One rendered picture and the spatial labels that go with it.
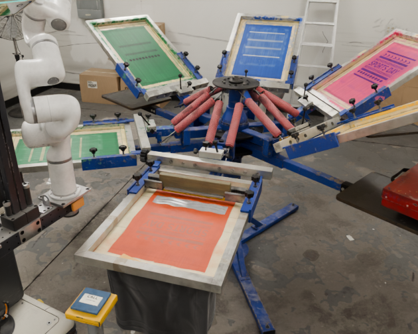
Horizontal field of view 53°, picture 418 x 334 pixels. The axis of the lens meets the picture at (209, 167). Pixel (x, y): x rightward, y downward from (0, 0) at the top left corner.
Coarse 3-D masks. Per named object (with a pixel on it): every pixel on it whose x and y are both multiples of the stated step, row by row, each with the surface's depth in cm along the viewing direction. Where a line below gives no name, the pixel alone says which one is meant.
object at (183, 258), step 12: (216, 204) 202; (228, 204) 202; (192, 216) 192; (204, 216) 193; (216, 216) 193; (228, 216) 193; (216, 228) 184; (216, 240) 177; (168, 252) 169; (180, 252) 169; (192, 252) 169; (204, 252) 169; (168, 264) 162; (180, 264) 163; (192, 264) 163; (204, 264) 163
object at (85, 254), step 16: (192, 176) 220; (208, 176) 219; (128, 208) 195; (112, 224) 182; (240, 224) 181; (96, 240) 170; (240, 240) 177; (80, 256) 161; (96, 256) 161; (112, 256) 161; (224, 256) 162; (128, 272) 157; (144, 272) 155; (160, 272) 153; (176, 272) 153; (192, 272) 154; (224, 272) 154; (208, 288) 150
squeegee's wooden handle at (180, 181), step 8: (160, 176) 207; (168, 176) 205; (176, 176) 204; (184, 176) 204; (168, 184) 207; (176, 184) 206; (184, 184) 205; (192, 184) 203; (200, 184) 202; (208, 184) 201; (216, 184) 200; (224, 184) 198; (208, 192) 203; (216, 192) 202; (224, 192) 200
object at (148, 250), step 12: (156, 192) 211; (168, 192) 211; (156, 204) 201; (144, 216) 192; (180, 216) 192; (132, 228) 183; (120, 240) 176; (132, 240) 176; (144, 240) 176; (120, 252) 168; (132, 252) 168; (144, 252) 169; (156, 252) 169
